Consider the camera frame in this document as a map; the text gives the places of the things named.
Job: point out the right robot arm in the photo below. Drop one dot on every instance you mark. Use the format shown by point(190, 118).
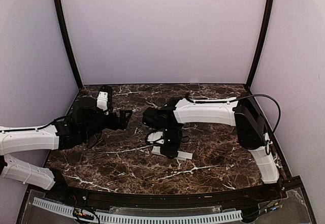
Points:
point(243, 113)

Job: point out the right black frame post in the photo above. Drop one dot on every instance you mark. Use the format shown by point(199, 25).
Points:
point(260, 44)

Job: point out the white remote battery cover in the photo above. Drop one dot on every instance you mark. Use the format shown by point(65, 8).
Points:
point(183, 156)

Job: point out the black frame post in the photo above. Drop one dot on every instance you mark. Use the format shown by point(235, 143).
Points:
point(67, 42)
point(260, 44)

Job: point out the white remote control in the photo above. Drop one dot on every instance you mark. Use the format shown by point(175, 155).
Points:
point(156, 150)

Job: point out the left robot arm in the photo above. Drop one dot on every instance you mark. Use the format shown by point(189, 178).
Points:
point(87, 118)

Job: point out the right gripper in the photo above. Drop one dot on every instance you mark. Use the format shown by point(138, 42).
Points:
point(171, 150)

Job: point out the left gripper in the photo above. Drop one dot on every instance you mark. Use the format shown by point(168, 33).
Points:
point(123, 122)

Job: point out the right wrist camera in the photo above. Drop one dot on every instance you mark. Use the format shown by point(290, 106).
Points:
point(156, 137)

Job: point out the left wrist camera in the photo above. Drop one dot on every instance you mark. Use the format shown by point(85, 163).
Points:
point(104, 99)

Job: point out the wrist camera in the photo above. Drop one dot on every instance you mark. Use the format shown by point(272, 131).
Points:
point(104, 99)
point(156, 137)

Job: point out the white slotted cable duct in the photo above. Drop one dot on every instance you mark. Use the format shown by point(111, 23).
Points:
point(140, 215)

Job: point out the black front rail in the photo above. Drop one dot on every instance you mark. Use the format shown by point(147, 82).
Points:
point(103, 200)

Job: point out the left black frame post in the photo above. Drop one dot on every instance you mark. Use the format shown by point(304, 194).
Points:
point(67, 42)

